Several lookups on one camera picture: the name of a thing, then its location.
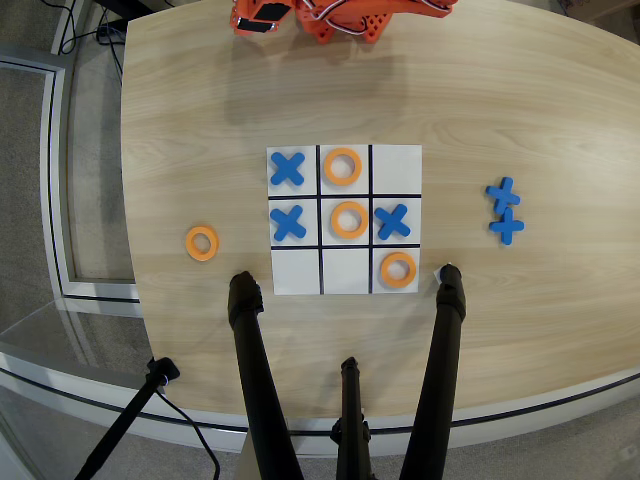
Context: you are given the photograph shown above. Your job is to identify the blue foam cross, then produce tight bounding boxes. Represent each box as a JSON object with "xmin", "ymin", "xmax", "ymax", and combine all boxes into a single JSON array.
[
  {"xmin": 373, "ymin": 203, "xmax": 412, "ymax": 241},
  {"xmin": 488, "ymin": 207, "xmax": 526, "ymax": 247},
  {"xmin": 484, "ymin": 176, "xmax": 522, "ymax": 213},
  {"xmin": 269, "ymin": 151, "xmax": 307, "ymax": 187},
  {"xmin": 269, "ymin": 204, "xmax": 308, "ymax": 242}
]

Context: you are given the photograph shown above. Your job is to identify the black floor cables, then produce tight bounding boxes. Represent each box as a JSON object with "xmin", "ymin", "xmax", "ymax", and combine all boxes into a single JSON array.
[{"xmin": 58, "ymin": 0, "xmax": 126, "ymax": 76}]

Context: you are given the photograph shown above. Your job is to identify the short black tripod leg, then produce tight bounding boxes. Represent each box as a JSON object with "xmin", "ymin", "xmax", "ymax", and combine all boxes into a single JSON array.
[{"xmin": 329, "ymin": 356, "xmax": 374, "ymax": 480}]

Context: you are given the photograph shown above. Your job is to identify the orange foam ring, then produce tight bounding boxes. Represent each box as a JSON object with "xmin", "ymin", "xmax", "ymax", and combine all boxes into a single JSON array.
[
  {"xmin": 184, "ymin": 226, "xmax": 221, "ymax": 262},
  {"xmin": 330, "ymin": 200, "xmax": 370, "ymax": 239},
  {"xmin": 379, "ymin": 251, "xmax": 418, "ymax": 289},
  {"xmin": 323, "ymin": 147, "xmax": 364, "ymax": 187}
]

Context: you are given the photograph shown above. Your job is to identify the black cable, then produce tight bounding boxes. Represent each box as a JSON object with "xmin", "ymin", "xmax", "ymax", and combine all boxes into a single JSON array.
[{"xmin": 154, "ymin": 389, "xmax": 221, "ymax": 480}]

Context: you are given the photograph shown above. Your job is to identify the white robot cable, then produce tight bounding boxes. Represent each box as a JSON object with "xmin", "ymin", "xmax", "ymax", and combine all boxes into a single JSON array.
[{"xmin": 299, "ymin": 0, "xmax": 364, "ymax": 37}]

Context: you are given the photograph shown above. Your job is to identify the thin black stand pole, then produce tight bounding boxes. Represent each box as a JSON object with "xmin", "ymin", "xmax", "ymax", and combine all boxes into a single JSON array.
[{"xmin": 73, "ymin": 357, "xmax": 181, "ymax": 480}]

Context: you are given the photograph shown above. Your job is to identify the grey metal frame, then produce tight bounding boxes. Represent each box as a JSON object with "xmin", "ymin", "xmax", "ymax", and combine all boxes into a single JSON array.
[{"xmin": 0, "ymin": 42, "xmax": 142, "ymax": 304}]

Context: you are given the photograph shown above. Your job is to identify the white tic-tac-toe board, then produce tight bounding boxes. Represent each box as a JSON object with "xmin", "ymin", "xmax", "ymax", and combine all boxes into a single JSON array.
[{"xmin": 266, "ymin": 144, "xmax": 423, "ymax": 296}]

